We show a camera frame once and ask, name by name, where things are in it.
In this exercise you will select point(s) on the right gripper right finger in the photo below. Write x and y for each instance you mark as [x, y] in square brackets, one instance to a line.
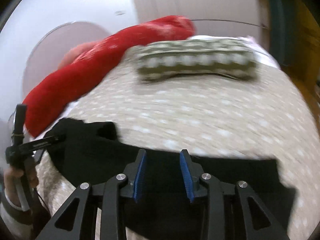
[192, 174]

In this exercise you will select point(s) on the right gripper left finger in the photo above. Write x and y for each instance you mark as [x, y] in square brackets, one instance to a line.
[135, 173]

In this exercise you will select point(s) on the black pants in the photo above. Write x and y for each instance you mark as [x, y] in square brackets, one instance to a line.
[245, 199]

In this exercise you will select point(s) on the person's left hand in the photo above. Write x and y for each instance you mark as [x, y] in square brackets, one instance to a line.
[10, 175]

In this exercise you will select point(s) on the beige dotted bedspread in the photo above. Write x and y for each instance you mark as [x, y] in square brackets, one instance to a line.
[215, 116]

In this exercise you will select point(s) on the white bed headboard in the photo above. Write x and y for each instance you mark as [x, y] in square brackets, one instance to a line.
[50, 50]

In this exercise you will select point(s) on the red bolster pillow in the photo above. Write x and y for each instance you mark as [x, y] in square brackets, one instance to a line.
[168, 28]

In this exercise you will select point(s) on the green dotted pillow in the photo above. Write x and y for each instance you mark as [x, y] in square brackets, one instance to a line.
[230, 57]

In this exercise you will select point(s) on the teal wooden door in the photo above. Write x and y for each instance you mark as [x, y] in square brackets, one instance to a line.
[280, 29]

